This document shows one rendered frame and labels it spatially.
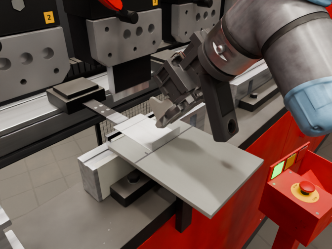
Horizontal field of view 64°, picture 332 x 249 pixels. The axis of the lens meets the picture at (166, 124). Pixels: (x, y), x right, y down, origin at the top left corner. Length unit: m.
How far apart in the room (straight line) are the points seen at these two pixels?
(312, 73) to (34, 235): 0.55
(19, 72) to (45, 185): 1.68
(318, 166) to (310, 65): 0.71
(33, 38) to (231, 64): 0.26
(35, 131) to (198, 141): 0.43
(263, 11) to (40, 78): 0.30
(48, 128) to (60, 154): 1.51
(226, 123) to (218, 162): 0.12
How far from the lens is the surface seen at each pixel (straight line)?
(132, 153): 0.54
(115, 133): 0.61
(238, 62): 0.37
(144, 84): 0.61
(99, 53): 0.46
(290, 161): 0.89
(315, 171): 0.99
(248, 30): 0.34
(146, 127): 0.62
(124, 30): 0.48
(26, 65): 0.41
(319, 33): 0.31
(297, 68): 0.30
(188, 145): 0.56
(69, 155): 2.24
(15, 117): 0.79
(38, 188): 2.05
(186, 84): 0.42
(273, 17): 0.32
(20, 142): 0.77
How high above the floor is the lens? 1.34
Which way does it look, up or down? 33 degrees down
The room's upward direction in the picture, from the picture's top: straight up
